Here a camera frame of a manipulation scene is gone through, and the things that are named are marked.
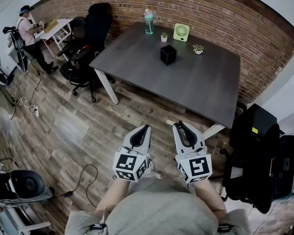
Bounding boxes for teal water bottle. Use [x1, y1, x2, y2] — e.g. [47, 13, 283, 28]
[143, 8, 155, 35]

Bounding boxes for low black office chair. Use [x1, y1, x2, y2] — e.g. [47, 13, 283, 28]
[56, 16, 89, 58]

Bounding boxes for green desk fan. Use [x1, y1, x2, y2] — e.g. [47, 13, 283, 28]
[172, 23, 190, 43]

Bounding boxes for white desk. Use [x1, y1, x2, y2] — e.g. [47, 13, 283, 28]
[35, 18, 74, 61]

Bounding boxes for black and white device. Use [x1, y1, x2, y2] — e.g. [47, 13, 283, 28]
[0, 169, 47, 201]

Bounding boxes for cardboard box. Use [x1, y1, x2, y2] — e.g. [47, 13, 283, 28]
[43, 19, 58, 34]

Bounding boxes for small plant in round pot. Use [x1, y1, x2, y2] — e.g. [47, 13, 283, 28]
[192, 44, 205, 55]

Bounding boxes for black folding chair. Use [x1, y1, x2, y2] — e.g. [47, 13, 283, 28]
[221, 123, 294, 214]

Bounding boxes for white power strip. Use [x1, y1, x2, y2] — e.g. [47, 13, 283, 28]
[29, 105, 40, 118]

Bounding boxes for person's grey shirt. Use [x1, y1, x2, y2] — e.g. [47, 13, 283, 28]
[64, 171, 251, 235]

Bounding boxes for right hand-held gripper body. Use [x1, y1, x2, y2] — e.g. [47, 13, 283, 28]
[175, 145, 213, 184]

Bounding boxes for dark grey table white legs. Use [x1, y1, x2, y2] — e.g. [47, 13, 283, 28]
[89, 21, 241, 140]

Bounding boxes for tall black office chair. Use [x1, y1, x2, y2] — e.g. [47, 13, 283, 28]
[59, 3, 116, 103]

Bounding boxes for black floor cable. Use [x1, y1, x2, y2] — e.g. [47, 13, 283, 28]
[50, 164, 99, 208]

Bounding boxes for person's left forearm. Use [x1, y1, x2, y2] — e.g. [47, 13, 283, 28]
[95, 178, 131, 215]

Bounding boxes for black bag on stand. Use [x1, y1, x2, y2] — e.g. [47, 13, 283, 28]
[2, 26, 29, 72]

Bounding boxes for white metal rack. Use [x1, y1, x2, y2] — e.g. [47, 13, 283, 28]
[0, 197, 53, 235]

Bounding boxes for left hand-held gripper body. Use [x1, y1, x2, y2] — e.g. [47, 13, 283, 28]
[112, 144, 152, 182]

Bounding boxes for black cube pen holder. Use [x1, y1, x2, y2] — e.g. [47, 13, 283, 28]
[160, 45, 178, 67]

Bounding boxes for person's right forearm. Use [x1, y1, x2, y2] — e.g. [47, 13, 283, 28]
[193, 179, 227, 214]

